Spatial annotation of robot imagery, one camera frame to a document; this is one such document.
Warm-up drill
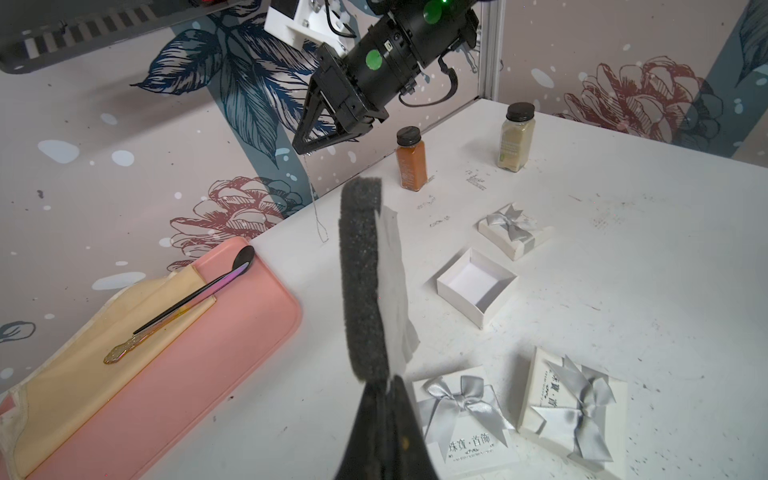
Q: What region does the white jewelry box base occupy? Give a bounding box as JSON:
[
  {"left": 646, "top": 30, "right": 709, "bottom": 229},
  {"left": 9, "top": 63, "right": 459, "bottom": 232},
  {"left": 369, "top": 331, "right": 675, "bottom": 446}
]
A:
[{"left": 436, "top": 248, "right": 518, "bottom": 330}]

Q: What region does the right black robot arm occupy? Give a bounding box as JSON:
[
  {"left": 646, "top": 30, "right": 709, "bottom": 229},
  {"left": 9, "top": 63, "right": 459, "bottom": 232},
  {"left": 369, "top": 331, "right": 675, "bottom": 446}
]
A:
[{"left": 292, "top": 0, "right": 479, "bottom": 155}]

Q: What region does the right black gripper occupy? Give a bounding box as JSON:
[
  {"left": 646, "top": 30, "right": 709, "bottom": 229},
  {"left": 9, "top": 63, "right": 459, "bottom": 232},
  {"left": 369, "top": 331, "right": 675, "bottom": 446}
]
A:
[{"left": 292, "top": 44, "right": 389, "bottom": 155}]

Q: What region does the white jewelry box lid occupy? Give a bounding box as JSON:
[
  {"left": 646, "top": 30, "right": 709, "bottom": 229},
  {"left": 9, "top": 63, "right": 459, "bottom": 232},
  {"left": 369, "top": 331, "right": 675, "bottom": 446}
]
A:
[{"left": 477, "top": 203, "right": 554, "bottom": 261}]

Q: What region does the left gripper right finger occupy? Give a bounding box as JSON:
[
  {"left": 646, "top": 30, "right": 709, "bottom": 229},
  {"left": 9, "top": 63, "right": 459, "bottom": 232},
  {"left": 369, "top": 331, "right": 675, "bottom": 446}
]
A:
[{"left": 386, "top": 376, "right": 438, "bottom": 480}]

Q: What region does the iridescent black spoon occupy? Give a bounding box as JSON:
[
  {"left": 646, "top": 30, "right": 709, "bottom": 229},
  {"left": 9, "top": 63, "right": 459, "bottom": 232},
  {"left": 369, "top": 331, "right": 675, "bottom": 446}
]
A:
[{"left": 103, "top": 245, "right": 256, "bottom": 365}]

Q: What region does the orange spice jar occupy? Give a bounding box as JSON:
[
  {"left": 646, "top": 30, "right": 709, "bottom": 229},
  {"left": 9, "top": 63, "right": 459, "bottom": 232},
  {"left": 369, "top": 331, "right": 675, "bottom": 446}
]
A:
[{"left": 396, "top": 126, "right": 428, "bottom": 192}]

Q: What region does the black foam insert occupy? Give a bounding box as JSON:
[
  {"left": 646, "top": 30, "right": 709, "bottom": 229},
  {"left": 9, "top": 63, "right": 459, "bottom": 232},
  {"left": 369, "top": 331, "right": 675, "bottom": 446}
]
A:
[{"left": 338, "top": 177, "right": 390, "bottom": 383}]

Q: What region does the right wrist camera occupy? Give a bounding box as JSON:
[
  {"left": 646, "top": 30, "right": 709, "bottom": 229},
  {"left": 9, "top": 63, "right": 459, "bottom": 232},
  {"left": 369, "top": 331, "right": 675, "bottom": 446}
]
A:
[{"left": 264, "top": 0, "right": 357, "bottom": 56}]

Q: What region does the pink tray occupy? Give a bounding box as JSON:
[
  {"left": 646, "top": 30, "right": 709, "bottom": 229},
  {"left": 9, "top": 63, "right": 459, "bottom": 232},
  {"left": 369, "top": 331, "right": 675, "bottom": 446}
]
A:
[{"left": 25, "top": 237, "right": 301, "bottom": 479}]

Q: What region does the white gift box left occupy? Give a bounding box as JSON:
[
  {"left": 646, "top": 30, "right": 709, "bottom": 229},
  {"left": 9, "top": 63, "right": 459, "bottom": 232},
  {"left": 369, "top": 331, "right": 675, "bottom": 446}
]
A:
[{"left": 412, "top": 366, "right": 519, "bottom": 479}]

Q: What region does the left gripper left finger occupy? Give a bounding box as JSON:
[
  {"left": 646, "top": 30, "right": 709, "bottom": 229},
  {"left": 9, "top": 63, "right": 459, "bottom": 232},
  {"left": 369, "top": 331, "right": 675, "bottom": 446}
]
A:
[{"left": 335, "top": 382, "right": 388, "bottom": 479}]

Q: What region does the beige cloth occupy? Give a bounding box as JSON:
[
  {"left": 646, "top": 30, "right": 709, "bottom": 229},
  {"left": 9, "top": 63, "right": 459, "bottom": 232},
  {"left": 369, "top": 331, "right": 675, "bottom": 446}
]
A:
[{"left": 1, "top": 266, "right": 215, "bottom": 479}]

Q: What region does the pale spice jar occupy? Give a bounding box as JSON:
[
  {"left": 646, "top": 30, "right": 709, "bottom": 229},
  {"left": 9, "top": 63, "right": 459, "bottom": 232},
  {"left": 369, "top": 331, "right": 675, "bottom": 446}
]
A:
[{"left": 497, "top": 102, "right": 535, "bottom": 172}]

